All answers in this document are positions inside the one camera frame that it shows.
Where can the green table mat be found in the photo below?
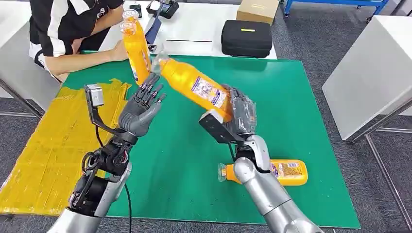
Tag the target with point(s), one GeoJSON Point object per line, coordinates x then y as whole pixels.
{"type": "Point", "coordinates": [193, 154]}

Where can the black card terminal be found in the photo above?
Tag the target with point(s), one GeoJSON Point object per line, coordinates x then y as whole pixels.
{"type": "Point", "coordinates": [165, 8]}

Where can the black carrying case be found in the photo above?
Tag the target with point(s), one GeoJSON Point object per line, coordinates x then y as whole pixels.
{"type": "Point", "coordinates": [246, 40]}

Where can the black phone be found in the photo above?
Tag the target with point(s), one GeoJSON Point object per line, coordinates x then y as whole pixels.
{"type": "Point", "coordinates": [138, 9]}

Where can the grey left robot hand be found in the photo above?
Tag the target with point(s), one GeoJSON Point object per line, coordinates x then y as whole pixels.
{"type": "Point", "coordinates": [136, 114]}

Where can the small dark card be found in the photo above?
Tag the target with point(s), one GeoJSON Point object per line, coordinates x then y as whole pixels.
{"type": "Point", "coordinates": [152, 48]}

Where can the person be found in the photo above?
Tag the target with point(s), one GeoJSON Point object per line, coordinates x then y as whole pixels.
{"type": "Point", "coordinates": [61, 25]}

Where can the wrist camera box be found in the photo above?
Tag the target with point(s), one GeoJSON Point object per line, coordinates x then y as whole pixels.
{"type": "Point", "coordinates": [95, 95]}
{"type": "Point", "coordinates": [217, 127]}

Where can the yellow sheet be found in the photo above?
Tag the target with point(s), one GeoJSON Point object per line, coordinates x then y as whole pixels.
{"type": "Point", "coordinates": [48, 154]}

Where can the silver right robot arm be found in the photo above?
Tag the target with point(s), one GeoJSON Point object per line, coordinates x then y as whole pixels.
{"type": "Point", "coordinates": [267, 189]}

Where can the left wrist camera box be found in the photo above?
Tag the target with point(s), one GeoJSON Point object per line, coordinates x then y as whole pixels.
{"type": "Point", "coordinates": [95, 95]}

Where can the white table with grey leg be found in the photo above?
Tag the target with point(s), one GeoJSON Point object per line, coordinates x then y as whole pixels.
{"type": "Point", "coordinates": [16, 64]}

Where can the blue metal frame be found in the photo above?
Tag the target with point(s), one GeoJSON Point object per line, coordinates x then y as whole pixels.
{"type": "Point", "coordinates": [334, 2]}

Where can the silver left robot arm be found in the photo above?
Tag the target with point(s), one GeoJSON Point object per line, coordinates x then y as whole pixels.
{"type": "Point", "coordinates": [96, 189]}

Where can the cardboard box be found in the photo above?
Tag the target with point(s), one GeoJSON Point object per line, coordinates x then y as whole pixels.
{"type": "Point", "coordinates": [257, 11]}

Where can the white desk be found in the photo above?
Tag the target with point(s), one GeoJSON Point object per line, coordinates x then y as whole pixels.
{"type": "Point", "coordinates": [199, 25]}

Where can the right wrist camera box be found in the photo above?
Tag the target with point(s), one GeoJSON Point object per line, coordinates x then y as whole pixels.
{"type": "Point", "coordinates": [217, 127]}

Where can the person's hand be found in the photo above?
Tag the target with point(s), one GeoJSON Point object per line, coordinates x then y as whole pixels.
{"type": "Point", "coordinates": [119, 51]}

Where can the large white side table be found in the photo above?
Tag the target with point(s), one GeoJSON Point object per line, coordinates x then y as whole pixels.
{"type": "Point", "coordinates": [370, 74]}

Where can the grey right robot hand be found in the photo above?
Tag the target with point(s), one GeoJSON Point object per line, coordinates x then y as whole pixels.
{"type": "Point", "coordinates": [244, 112]}

